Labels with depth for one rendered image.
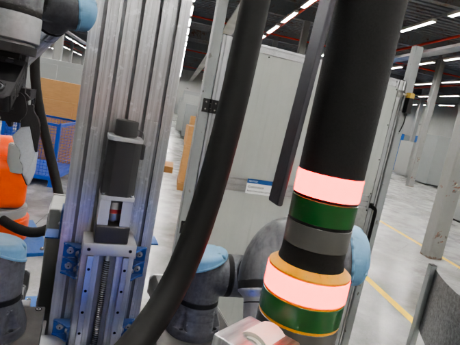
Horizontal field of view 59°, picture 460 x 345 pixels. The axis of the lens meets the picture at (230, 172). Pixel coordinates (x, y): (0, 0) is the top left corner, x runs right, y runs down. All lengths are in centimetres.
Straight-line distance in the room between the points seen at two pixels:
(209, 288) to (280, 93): 129
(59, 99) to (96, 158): 724
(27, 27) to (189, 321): 79
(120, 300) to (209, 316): 24
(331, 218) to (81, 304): 102
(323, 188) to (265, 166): 197
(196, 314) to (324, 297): 94
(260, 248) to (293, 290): 51
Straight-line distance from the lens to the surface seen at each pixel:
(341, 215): 20
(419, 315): 291
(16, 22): 68
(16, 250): 104
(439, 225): 710
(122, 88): 113
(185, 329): 115
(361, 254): 78
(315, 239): 20
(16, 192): 424
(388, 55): 21
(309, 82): 20
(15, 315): 111
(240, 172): 212
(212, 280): 110
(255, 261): 71
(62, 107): 832
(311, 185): 20
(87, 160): 114
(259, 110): 212
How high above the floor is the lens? 164
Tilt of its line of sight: 8 degrees down
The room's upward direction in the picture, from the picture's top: 11 degrees clockwise
